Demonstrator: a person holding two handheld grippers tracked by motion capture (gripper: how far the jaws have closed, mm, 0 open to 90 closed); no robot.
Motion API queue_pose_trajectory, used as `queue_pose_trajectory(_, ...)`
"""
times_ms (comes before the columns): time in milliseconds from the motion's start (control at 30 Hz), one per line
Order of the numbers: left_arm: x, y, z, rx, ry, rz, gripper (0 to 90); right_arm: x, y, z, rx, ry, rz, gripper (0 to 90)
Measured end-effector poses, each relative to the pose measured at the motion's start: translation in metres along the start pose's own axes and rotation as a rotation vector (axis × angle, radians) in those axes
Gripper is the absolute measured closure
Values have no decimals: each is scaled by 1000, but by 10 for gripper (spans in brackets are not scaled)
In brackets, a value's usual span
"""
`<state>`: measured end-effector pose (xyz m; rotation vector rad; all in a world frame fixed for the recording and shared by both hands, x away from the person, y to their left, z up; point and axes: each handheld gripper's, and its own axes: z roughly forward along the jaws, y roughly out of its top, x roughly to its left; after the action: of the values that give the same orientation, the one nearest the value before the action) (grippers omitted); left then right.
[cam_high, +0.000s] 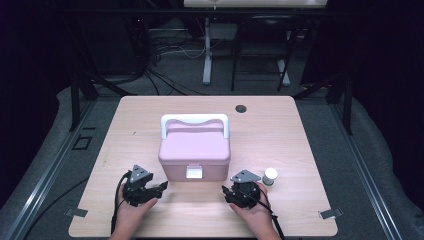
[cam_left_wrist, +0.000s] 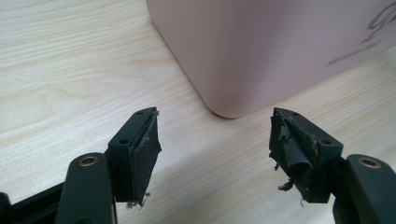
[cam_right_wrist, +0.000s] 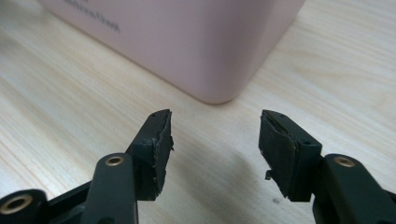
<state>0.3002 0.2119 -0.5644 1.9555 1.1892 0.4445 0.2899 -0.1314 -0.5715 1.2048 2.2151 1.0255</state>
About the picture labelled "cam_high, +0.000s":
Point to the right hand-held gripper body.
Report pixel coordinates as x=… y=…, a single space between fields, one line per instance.
x=246 y=191

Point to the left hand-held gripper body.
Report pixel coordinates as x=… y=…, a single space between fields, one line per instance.
x=138 y=191

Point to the small white bottle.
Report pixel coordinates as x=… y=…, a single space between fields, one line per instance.
x=270 y=175

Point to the pink storage box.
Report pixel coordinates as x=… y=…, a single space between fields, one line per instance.
x=194 y=148

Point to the person's left hand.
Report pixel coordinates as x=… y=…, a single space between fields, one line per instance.
x=128 y=216

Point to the person's right hand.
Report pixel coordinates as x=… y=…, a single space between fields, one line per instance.
x=256 y=216

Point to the black metal stand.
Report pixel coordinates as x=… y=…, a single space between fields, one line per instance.
x=347 y=110
x=75 y=106

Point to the black chair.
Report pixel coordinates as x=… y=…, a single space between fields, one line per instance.
x=234 y=60

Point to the white desk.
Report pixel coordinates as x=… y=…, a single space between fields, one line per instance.
x=207 y=60

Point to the grey table bracket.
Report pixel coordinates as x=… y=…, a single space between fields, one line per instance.
x=330 y=213
x=77 y=212

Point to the aluminium floor rail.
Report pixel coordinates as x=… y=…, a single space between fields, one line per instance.
x=366 y=181
x=50 y=173

